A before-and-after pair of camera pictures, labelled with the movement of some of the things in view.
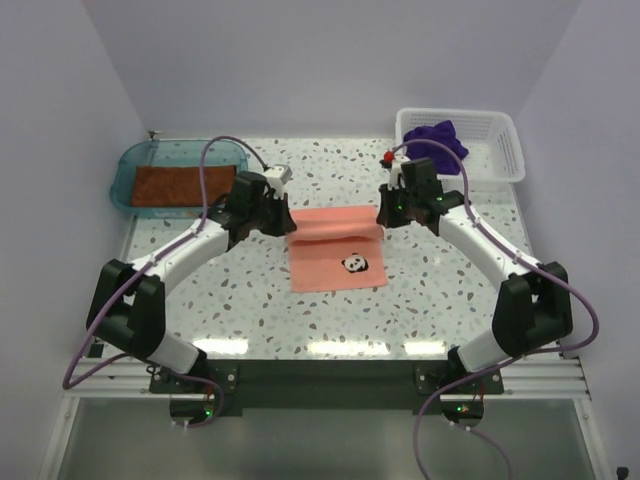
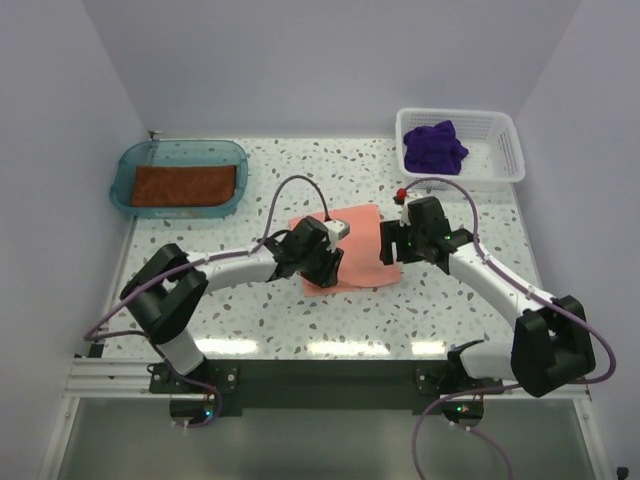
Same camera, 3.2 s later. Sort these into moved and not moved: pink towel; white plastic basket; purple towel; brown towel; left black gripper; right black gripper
Moved: right black gripper; left black gripper
Not moved: purple towel; white plastic basket; brown towel; pink towel
